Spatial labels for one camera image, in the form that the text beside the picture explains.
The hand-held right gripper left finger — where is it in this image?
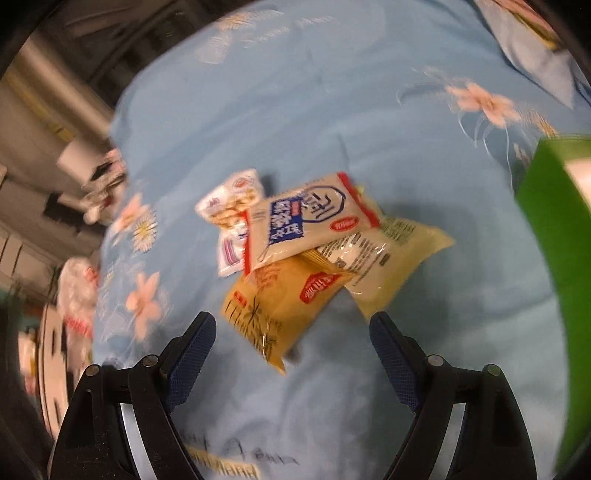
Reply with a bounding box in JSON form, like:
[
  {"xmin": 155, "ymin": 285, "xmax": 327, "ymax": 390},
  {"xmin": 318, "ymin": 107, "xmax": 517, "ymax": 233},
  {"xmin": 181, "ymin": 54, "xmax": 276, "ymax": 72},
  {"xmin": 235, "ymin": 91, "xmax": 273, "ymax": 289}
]
[{"xmin": 48, "ymin": 311, "xmax": 218, "ymax": 480}]

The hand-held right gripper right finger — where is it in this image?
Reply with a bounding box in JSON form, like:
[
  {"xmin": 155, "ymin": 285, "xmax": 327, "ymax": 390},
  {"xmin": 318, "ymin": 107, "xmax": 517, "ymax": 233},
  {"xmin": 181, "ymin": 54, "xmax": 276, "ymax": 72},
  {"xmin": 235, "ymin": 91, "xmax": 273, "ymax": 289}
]
[{"xmin": 368, "ymin": 311, "xmax": 539, "ymax": 480}]

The yellow snack packet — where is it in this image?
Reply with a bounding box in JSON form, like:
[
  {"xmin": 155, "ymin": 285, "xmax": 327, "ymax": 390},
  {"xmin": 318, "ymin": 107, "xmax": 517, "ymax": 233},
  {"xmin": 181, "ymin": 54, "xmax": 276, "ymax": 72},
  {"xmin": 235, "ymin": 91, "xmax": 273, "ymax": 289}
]
[{"xmin": 222, "ymin": 253, "xmax": 358, "ymax": 374}]

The pale barcode snack packet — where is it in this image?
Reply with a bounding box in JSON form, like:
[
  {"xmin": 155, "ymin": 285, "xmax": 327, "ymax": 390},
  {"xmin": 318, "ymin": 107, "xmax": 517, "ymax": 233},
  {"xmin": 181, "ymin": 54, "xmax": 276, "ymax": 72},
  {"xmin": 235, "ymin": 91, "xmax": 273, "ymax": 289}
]
[{"xmin": 314, "ymin": 217, "xmax": 455, "ymax": 321}]

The white red-blue print snack packet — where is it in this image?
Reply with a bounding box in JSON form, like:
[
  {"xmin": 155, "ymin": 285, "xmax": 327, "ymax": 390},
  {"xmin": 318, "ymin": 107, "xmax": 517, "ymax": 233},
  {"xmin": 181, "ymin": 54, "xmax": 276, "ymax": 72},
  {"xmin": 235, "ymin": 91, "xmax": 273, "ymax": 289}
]
[{"xmin": 194, "ymin": 168, "xmax": 262, "ymax": 278}]

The white blue label snack packet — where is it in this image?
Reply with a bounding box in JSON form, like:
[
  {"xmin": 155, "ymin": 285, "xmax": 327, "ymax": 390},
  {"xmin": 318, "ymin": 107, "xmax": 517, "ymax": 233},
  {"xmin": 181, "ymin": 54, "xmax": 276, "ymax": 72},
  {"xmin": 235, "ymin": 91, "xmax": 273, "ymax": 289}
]
[{"xmin": 242, "ymin": 172, "xmax": 382, "ymax": 277}]

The green box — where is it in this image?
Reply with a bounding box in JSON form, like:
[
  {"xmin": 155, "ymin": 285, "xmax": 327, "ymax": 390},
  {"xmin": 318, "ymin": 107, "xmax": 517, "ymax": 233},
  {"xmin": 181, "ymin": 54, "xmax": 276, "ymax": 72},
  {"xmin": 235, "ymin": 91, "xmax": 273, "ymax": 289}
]
[{"xmin": 515, "ymin": 135, "xmax": 591, "ymax": 472}]

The white plastic bag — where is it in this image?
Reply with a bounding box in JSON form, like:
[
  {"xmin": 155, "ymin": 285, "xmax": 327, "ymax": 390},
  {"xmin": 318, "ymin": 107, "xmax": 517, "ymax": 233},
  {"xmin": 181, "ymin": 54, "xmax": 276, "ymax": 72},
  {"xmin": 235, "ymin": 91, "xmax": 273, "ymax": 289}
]
[{"xmin": 58, "ymin": 257, "xmax": 101, "ymax": 361}]

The floral clothes pile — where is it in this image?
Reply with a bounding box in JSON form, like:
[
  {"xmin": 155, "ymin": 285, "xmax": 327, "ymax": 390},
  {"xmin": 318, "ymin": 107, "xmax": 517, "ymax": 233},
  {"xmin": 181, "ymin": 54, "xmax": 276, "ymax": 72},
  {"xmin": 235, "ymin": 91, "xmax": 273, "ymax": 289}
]
[{"xmin": 81, "ymin": 148, "xmax": 130, "ymax": 227}]

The blue floral blanket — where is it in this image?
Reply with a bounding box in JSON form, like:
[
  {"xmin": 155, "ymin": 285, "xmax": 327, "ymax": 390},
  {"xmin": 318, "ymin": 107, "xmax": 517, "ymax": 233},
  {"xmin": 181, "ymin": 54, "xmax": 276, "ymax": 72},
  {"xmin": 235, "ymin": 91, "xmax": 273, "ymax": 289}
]
[{"xmin": 90, "ymin": 0, "xmax": 591, "ymax": 480}]

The blue floral pillow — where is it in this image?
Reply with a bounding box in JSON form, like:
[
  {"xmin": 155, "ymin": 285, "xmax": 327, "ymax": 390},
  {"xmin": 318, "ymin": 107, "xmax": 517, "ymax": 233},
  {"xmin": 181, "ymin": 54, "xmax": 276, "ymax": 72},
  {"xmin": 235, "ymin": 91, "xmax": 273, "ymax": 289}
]
[{"xmin": 475, "ymin": 0, "xmax": 583, "ymax": 109}]

